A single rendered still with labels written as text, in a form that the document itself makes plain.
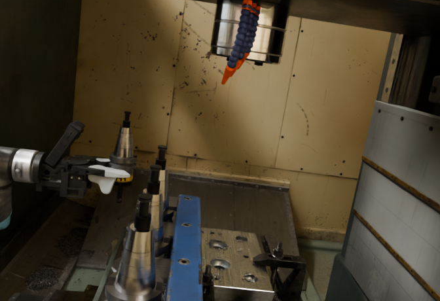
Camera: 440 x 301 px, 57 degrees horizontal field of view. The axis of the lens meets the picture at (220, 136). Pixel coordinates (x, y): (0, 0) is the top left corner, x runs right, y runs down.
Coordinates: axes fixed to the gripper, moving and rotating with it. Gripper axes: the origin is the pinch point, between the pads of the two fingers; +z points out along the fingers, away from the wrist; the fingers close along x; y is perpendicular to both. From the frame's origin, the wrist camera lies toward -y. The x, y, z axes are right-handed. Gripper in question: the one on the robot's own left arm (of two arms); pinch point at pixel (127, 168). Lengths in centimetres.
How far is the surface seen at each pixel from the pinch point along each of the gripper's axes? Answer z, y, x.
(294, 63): 59, -28, -100
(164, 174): 9.9, -9.2, 29.6
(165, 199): 10.5, -5.2, 29.8
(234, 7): 19.1, -38.0, 6.6
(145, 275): 10, -5, 52
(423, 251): 66, 7, 14
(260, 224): 51, 44, -79
